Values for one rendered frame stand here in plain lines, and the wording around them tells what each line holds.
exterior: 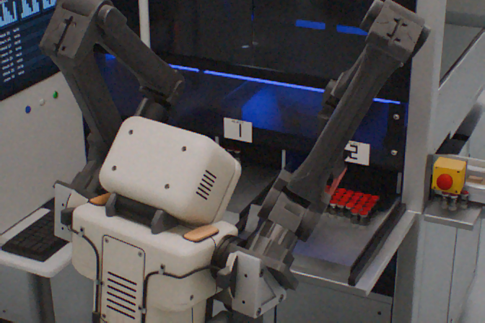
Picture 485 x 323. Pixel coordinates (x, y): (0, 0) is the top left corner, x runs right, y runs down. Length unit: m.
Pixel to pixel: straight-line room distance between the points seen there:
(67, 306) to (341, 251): 1.28
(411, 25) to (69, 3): 0.58
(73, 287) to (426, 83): 1.46
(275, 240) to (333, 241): 0.70
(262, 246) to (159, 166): 0.23
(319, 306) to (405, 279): 0.29
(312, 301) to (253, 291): 1.14
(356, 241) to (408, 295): 0.35
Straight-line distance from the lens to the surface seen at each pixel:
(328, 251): 2.22
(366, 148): 2.39
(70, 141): 2.68
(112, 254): 1.64
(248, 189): 2.50
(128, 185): 1.61
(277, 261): 1.54
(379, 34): 1.49
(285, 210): 1.60
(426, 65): 2.26
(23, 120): 2.49
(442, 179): 2.32
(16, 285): 3.32
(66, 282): 3.16
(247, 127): 2.50
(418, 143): 2.34
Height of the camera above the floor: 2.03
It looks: 24 degrees down
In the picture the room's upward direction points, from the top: straight up
